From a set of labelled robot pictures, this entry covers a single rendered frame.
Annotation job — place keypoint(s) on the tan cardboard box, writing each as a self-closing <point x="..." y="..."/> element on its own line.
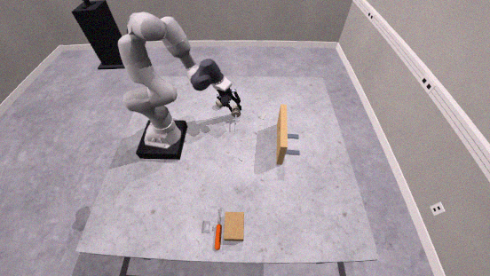
<point x="234" y="226"/>

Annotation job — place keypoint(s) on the orange-handled screwdriver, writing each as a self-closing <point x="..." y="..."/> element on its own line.
<point x="218" y="235"/>

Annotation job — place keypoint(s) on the tan wooden slab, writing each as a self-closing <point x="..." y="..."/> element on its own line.
<point x="282" y="135"/>

